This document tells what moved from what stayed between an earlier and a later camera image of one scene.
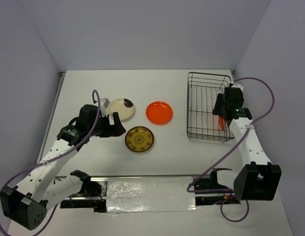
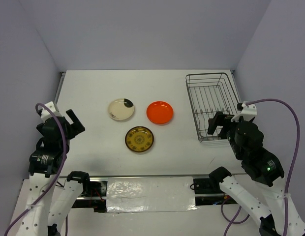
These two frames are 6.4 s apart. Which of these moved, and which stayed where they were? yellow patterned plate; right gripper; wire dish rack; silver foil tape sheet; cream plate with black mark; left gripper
Moved: right gripper; wire dish rack; left gripper
Stayed: cream plate with black mark; yellow patterned plate; silver foil tape sheet
